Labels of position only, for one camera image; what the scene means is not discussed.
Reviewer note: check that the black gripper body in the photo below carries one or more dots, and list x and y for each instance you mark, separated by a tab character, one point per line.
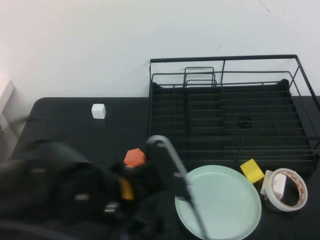
160	165

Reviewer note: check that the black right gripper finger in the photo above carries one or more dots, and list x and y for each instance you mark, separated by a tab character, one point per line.
183	190

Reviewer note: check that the light green round plate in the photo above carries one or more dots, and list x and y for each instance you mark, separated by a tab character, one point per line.
225	200

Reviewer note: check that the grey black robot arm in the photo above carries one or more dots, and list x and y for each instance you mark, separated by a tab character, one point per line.
62	180

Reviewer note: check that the orange foam block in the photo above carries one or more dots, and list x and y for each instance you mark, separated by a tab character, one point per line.
133	157

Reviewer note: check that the yellow foam cube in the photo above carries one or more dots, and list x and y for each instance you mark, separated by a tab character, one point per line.
252	171

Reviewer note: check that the white cube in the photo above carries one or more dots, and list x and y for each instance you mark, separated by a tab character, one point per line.
98	111

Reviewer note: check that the white tape roll around adapter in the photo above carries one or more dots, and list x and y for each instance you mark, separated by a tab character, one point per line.
275	202

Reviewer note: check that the white power plug adapter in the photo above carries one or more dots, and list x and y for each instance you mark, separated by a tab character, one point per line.
279	186

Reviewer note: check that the black plastic drip tray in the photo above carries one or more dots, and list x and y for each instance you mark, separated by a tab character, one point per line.
262	108

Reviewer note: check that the white side table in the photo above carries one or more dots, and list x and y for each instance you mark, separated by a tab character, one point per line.
6	95

